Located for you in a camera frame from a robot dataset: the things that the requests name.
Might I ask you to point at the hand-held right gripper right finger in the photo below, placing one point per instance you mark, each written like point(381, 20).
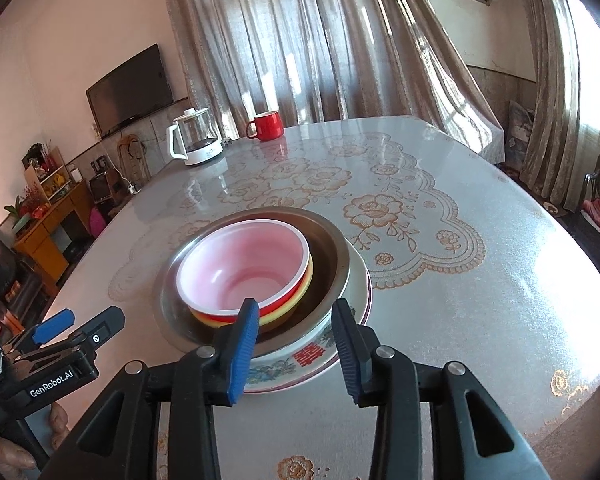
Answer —
point(345, 355)

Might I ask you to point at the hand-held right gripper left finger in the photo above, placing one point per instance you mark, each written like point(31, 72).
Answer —
point(245, 350)

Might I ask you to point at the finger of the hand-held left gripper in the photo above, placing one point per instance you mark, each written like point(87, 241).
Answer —
point(105, 325)
point(55, 325)

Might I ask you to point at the white plate with red characters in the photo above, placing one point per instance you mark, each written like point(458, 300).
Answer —
point(310, 360)

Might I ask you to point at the yellow plastic bowl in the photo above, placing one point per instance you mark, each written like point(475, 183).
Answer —
point(297, 300)

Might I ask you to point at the red plastic bowl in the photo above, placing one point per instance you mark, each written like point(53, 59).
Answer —
point(240, 265)

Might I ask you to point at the stainless steel bowl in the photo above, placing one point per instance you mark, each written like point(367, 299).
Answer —
point(330, 260)

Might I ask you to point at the person's left hand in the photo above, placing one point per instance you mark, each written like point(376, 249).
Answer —
point(0, 462)

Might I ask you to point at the dark wooden armchairs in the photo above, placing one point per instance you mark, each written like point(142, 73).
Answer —
point(10, 285)

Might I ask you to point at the orange wooden desk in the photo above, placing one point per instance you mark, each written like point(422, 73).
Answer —
point(45, 245)

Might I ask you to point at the pink bag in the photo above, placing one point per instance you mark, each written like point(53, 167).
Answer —
point(96, 222)

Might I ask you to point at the potted green plant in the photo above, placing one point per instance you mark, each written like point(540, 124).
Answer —
point(20, 220)

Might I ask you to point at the red box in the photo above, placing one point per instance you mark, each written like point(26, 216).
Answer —
point(38, 212)

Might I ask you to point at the dark speaker box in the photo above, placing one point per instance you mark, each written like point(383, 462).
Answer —
point(102, 187)

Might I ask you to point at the small wooden shelf unit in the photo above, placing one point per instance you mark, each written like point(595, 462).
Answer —
point(47, 175)

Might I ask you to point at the white small sign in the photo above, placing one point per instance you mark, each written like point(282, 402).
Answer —
point(76, 175)

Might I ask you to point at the wooden chair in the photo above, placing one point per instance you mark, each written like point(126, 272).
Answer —
point(130, 160)

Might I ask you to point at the white glass electric kettle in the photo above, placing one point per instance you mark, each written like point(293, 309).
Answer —
point(197, 140)

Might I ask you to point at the red mug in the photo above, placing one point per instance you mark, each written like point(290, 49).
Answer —
point(267, 127)

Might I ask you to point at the black flat television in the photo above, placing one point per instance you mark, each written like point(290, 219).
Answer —
point(130, 90)

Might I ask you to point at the grey sack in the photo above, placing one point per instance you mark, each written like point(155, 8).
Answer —
point(520, 132)

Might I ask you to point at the beige sheer window curtain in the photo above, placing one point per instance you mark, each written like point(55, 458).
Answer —
point(305, 35)

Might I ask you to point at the beige side curtain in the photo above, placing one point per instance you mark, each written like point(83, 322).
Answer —
point(550, 85)

